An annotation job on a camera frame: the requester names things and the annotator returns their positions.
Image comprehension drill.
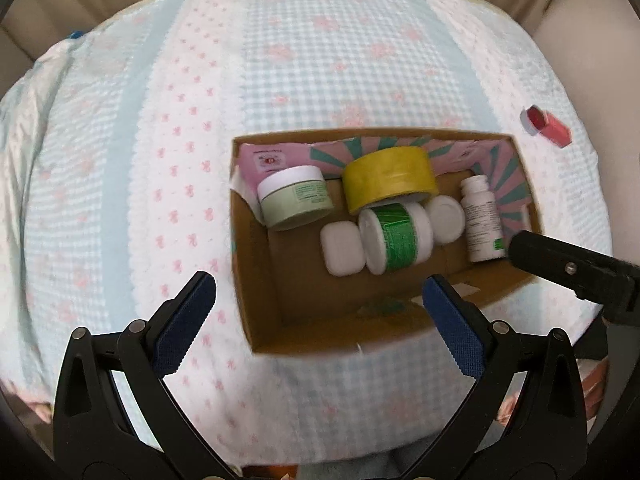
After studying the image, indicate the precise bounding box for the red small bottle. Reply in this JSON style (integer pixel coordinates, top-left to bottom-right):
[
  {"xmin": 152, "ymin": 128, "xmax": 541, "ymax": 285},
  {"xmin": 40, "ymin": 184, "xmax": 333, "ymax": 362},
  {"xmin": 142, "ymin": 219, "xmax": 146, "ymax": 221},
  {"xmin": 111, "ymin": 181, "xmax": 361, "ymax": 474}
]
[{"xmin": 537, "ymin": 112, "xmax": 572, "ymax": 148}]

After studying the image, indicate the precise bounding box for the white jar green label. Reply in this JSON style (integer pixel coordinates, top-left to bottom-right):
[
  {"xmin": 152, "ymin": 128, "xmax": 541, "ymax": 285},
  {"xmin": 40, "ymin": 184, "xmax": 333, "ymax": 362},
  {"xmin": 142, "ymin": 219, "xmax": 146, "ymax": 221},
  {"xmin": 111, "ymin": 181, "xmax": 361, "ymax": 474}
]
[{"xmin": 357, "ymin": 201, "xmax": 433, "ymax": 276}]

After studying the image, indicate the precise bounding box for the gingham floral bed sheet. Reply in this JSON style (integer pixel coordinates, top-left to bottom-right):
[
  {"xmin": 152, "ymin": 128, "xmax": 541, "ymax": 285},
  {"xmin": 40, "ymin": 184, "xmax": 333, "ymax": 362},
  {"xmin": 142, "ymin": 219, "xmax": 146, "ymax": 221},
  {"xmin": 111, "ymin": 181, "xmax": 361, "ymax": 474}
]
[{"xmin": 0, "ymin": 0, "xmax": 616, "ymax": 466}]

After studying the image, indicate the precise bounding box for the white earbud case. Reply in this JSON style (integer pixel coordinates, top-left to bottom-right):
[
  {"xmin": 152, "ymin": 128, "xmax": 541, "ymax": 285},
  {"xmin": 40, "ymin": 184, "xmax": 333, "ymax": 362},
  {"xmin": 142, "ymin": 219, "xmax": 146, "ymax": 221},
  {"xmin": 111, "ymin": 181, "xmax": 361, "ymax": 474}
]
[{"xmin": 320, "ymin": 221, "xmax": 363, "ymax": 277}]

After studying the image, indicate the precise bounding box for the cardboard box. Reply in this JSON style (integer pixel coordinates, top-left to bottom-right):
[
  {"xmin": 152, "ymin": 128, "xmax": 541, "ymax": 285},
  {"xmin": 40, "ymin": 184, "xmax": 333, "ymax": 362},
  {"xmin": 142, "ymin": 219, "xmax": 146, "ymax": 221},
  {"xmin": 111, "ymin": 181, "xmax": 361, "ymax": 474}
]
[{"xmin": 230, "ymin": 127, "xmax": 546, "ymax": 356}]

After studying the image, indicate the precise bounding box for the small white round jar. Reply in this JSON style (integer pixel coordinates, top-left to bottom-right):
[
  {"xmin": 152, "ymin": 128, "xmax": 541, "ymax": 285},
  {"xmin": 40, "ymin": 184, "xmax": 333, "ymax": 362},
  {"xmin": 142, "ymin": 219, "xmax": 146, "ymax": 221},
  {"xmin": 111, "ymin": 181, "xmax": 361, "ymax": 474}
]
[{"xmin": 427, "ymin": 195, "xmax": 467, "ymax": 247}]

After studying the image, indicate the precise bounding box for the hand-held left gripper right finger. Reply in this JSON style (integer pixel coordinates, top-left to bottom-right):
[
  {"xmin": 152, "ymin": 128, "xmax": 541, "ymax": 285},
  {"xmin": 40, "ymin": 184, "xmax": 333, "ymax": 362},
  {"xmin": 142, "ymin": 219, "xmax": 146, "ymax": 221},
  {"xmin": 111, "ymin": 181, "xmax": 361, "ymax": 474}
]
[{"xmin": 400, "ymin": 274, "xmax": 589, "ymax": 480}]

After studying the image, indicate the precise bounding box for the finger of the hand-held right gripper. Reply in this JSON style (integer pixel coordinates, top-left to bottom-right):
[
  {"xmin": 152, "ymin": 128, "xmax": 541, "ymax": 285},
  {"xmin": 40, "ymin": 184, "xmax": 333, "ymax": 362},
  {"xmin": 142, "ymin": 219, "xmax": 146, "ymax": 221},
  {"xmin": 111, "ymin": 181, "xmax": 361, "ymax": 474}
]
[{"xmin": 507, "ymin": 230, "xmax": 640, "ymax": 326}]

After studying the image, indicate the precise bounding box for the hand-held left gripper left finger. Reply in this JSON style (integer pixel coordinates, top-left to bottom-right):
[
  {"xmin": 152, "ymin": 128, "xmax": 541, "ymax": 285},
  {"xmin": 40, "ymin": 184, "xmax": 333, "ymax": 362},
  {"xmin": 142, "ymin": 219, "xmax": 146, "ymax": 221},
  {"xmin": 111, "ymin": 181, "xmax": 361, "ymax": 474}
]
[{"xmin": 52, "ymin": 271, "xmax": 236, "ymax": 480}]

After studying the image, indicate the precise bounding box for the crumpled light blue quilt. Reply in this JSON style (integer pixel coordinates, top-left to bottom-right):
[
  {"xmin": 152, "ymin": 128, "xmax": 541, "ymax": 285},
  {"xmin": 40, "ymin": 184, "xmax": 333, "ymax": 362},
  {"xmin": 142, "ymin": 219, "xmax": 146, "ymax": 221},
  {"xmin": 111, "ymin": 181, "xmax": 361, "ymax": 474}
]
[{"xmin": 0, "ymin": 37, "xmax": 68, "ymax": 211}]

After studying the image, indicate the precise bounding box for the yellow tape roll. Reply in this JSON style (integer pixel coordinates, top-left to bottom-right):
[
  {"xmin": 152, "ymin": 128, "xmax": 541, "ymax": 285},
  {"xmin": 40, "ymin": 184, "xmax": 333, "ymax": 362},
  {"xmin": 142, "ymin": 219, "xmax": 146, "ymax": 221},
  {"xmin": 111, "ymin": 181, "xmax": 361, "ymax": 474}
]
[{"xmin": 341, "ymin": 147, "xmax": 440, "ymax": 215}]

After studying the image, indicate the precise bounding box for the white pill bottle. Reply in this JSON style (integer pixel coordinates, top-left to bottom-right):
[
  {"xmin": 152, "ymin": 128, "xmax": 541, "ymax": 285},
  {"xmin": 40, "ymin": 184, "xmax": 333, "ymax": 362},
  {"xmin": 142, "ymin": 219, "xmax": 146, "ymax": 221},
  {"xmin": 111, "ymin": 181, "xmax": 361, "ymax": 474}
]
[{"xmin": 460, "ymin": 175, "xmax": 508, "ymax": 263}]

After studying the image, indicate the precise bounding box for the pink patterned cloth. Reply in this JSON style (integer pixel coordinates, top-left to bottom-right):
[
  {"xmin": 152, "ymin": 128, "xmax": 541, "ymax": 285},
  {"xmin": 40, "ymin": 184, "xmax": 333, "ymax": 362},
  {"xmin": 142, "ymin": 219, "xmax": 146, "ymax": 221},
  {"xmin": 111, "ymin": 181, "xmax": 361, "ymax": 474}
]
[{"xmin": 495, "ymin": 355, "xmax": 608, "ymax": 426}]

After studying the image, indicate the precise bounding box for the pale green jar white lid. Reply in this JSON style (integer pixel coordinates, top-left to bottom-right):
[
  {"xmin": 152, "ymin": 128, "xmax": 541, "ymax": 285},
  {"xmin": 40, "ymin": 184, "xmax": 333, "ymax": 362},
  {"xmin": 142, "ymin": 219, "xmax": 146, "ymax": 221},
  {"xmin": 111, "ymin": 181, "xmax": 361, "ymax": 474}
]
[{"xmin": 256, "ymin": 166, "xmax": 335, "ymax": 232}]

